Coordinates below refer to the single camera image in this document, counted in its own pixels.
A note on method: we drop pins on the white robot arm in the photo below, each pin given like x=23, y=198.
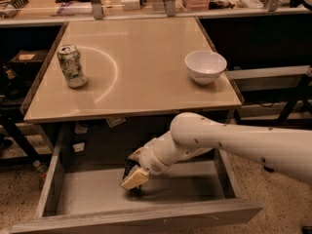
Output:
x=287, y=151

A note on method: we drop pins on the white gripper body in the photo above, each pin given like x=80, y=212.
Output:
x=150, y=160

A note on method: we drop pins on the green white soda can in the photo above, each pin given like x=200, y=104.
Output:
x=70, y=65

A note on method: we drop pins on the dark box with label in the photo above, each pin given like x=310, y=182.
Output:
x=29, y=59

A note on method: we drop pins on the open grey wooden drawer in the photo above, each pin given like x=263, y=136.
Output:
x=82, y=192

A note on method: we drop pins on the white ceramic bowl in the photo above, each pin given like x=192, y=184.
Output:
x=204, y=66

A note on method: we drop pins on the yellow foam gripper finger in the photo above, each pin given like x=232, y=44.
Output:
x=136, y=177
x=136, y=154

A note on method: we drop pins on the blue rxbar wrapper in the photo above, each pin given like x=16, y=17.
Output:
x=129, y=164

